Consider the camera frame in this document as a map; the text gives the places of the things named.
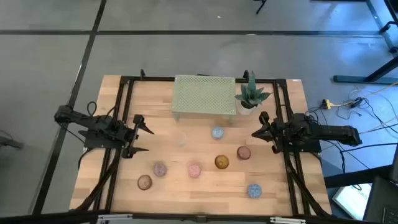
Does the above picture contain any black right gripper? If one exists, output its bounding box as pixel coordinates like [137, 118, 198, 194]
[251, 110, 286, 155]

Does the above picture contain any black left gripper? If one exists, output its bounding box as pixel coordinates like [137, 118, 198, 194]
[120, 114, 155, 159]

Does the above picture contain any purple patterned candle tin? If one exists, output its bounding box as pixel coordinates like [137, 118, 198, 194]
[153, 161, 168, 178]

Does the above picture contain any clear glass candle holder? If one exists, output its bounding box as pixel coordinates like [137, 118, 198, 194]
[175, 130, 190, 147]

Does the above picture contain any amber glass candle holder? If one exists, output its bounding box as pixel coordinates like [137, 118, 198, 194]
[214, 154, 230, 170]

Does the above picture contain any pink patterned candle tin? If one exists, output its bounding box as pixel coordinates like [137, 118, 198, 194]
[187, 164, 202, 179]

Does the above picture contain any white plant pot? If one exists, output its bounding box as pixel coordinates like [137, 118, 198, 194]
[238, 101, 259, 116]

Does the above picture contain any green leafy plant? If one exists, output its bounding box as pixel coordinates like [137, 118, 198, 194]
[234, 70, 272, 109]

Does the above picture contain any green perforated metal shelf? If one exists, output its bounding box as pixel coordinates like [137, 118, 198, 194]
[171, 74, 237, 123]

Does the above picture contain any black desk leg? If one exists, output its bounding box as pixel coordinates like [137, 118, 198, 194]
[333, 57, 398, 85]

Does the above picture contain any white box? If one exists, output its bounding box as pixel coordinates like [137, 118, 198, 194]
[331, 182, 373, 220]

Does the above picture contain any dark monitor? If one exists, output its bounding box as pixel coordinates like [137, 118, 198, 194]
[363, 175, 398, 224]

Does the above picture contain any grey metal desk leg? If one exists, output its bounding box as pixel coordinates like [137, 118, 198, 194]
[366, 0, 398, 54]

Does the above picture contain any black aluminium table frame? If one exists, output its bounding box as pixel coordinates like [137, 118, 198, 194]
[0, 68, 374, 224]

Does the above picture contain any yellow cable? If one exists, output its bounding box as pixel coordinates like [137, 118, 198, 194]
[329, 81, 398, 108]

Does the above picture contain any silver metal bracket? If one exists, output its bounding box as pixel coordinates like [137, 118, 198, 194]
[97, 213, 134, 223]
[269, 217, 307, 224]

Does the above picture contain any white cable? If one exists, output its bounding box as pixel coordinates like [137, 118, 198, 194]
[337, 88, 398, 125]

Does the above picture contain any black cable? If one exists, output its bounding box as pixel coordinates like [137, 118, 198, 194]
[338, 141, 398, 175]

